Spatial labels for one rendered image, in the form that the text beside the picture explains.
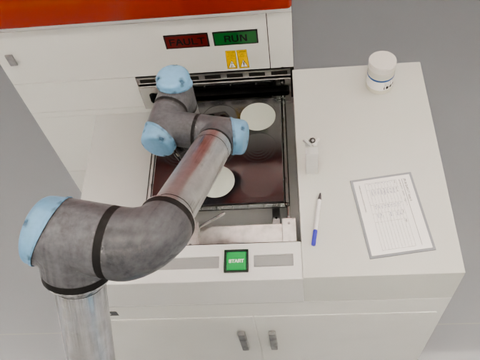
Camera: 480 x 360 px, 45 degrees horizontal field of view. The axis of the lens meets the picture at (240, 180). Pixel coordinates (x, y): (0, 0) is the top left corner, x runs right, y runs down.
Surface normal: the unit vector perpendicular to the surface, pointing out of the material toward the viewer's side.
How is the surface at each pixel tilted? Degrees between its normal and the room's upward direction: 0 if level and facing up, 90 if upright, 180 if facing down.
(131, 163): 0
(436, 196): 0
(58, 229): 17
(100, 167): 0
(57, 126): 90
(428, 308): 90
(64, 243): 37
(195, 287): 90
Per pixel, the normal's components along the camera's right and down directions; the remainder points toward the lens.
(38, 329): -0.10, -0.54
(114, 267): 0.00, 0.49
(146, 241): 0.46, -0.13
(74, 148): -0.01, 0.84
